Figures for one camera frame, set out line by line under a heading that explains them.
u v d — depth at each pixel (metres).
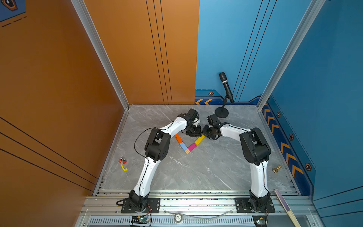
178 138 0.99
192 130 0.87
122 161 0.87
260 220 0.71
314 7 0.70
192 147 0.95
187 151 0.92
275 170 0.85
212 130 0.81
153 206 0.73
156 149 0.60
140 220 0.70
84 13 0.71
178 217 0.65
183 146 0.94
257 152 0.56
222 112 1.15
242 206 0.72
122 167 0.87
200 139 0.97
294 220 0.69
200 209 0.73
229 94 0.99
